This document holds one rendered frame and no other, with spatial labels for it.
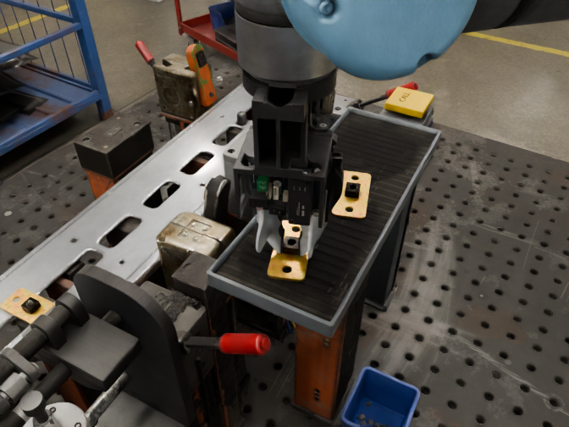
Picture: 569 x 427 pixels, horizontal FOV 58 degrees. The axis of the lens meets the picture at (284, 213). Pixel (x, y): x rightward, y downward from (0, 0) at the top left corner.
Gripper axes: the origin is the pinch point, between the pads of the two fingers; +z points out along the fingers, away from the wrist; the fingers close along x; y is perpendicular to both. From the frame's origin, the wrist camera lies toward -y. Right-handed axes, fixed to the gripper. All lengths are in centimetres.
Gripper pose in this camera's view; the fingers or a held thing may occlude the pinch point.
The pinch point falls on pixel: (291, 238)
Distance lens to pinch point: 53.1
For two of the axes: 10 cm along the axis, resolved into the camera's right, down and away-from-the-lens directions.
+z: 0.0, 7.5, 6.6
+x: 9.9, 1.1, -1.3
